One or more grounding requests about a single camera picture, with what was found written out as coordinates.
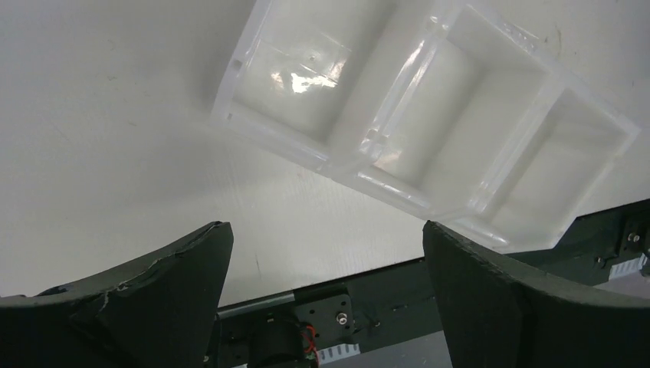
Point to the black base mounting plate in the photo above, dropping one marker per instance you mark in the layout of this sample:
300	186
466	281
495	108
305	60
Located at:
389	317

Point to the white foam compartment tray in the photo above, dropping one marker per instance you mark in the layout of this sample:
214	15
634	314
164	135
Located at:
441	109

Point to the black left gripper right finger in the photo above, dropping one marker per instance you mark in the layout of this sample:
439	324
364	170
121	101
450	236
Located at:
499	312

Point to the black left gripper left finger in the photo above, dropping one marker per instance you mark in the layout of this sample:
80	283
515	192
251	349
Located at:
157	310

